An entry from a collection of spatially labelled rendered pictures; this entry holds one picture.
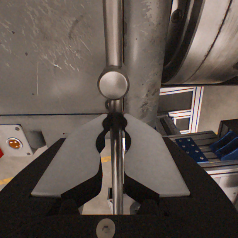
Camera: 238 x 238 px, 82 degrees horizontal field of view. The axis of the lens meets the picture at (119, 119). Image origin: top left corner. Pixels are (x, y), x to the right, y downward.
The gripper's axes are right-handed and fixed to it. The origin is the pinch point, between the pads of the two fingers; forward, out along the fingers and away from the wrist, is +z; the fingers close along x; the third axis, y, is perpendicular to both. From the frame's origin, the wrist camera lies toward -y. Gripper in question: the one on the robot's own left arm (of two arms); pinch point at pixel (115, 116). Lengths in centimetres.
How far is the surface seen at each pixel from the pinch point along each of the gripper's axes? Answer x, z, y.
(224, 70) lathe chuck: 19.8, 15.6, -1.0
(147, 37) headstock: 4.1, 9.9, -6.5
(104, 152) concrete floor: -25, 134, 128
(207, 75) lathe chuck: 17.4, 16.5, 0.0
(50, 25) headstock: -8.2, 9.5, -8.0
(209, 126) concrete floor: 110, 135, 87
